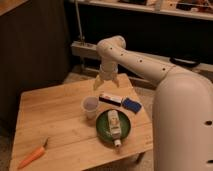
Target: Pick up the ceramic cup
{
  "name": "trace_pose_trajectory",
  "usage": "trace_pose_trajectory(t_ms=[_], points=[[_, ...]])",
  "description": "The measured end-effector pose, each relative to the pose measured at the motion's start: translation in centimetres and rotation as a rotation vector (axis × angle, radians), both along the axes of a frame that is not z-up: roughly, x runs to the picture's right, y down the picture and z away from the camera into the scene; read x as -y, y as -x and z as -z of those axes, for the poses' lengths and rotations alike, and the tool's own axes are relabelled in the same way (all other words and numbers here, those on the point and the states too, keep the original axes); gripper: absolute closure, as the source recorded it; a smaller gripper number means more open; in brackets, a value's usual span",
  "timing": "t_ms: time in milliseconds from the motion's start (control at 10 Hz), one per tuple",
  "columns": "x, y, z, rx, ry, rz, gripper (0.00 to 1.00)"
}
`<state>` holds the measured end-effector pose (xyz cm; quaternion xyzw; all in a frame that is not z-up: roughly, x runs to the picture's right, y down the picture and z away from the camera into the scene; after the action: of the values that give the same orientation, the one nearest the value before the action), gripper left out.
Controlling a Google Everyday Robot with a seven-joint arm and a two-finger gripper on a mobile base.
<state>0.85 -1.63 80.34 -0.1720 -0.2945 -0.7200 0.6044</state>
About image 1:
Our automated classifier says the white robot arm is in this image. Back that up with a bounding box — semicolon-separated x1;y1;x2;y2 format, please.
94;35;213;171

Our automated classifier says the white metal frame rail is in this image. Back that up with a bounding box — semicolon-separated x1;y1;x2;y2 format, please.
70;41;213;83

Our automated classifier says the black and white box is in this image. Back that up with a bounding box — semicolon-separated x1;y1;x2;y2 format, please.
99;93;122;106

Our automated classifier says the upper shelf with clutter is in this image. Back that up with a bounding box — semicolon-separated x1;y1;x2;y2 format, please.
68;0;213;22

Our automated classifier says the orange carrot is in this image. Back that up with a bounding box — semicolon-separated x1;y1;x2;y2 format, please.
18;139;48;169

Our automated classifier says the metal vertical pole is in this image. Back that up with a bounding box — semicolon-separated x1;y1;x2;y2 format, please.
74;0;84;44

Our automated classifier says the black handle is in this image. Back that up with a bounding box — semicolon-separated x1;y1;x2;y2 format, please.
169;57;201;68

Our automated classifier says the green plate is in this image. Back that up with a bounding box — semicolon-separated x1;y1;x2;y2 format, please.
96;110;131;143

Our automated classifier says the white squeeze bottle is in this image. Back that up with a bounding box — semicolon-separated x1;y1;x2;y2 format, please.
108;110;121;147

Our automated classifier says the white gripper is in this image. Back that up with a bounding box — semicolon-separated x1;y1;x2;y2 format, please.
93;59;120;91

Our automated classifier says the wooden side table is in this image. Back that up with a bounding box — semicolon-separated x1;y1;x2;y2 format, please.
9;74;153;171

